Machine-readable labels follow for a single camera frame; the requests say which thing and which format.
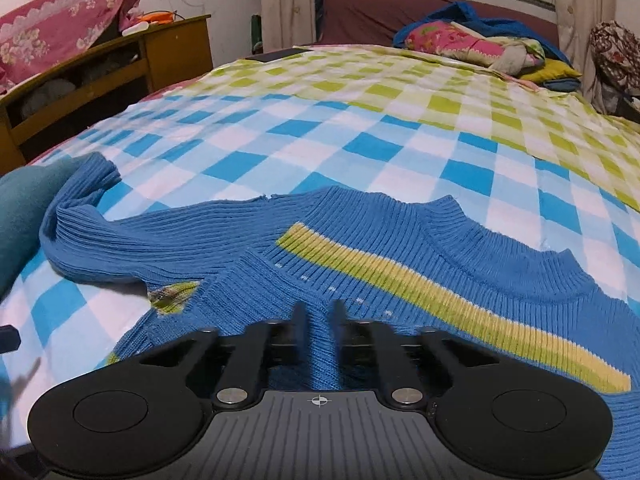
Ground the blue knit striped sweater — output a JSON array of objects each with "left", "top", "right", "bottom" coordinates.
[{"left": 39, "top": 154, "right": 639, "bottom": 479}]

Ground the pile of colourful clothes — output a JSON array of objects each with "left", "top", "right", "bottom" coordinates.
[{"left": 393, "top": 2, "right": 582, "bottom": 92}]

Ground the teal folded garment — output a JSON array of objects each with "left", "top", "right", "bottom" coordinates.
[{"left": 0, "top": 158, "right": 82, "bottom": 297}]

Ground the wooden side cabinet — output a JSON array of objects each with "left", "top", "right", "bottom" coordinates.
[{"left": 1, "top": 14, "right": 214, "bottom": 174}]

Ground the checkered blue green bedsheet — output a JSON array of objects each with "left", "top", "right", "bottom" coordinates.
[{"left": 1, "top": 47, "right": 639, "bottom": 448}]

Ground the dark phone on bed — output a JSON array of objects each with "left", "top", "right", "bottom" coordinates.
[{"left": 247, "top": 48, "right": 309, "bottom": 63}]

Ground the pink floral quilt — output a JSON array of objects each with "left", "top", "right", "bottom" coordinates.
[{"left": 1, "top": 0, "right": 140, "bottom": 93}]

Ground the green bottle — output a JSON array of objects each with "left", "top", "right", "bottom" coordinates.
[{"left": 250, "top": 14, "right": 264, "bottom": 55}]

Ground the maroon sofa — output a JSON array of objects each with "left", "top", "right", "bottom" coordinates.
[{"left": 319, "top": 0, "right": 561, "bottom": 49}]

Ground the orange object on cabinet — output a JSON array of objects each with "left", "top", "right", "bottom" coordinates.
[{"left": 122, "top": 11, "right": 182, "bottom": 37}]

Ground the left beige curtain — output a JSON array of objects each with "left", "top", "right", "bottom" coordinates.
[{"left": 260, "top": 0, "right": 316, "bottom": 52}]

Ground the beige curtain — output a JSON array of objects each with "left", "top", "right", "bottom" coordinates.
[
  {"left": 553, "top": 0, "right": 616, "bottom": 113},
  {"left": 260, "top": 0, "right": 316, "bottom": 52}
]

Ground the floral brown cloth bundle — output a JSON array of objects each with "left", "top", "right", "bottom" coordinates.
[{"left": 589, "top": 21, "right": 640, "bottom": 98}]

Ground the right beige curtain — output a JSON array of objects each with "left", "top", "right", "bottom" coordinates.
[{"left": 553, "top": 0, "right": 616, "bottom": 113}]

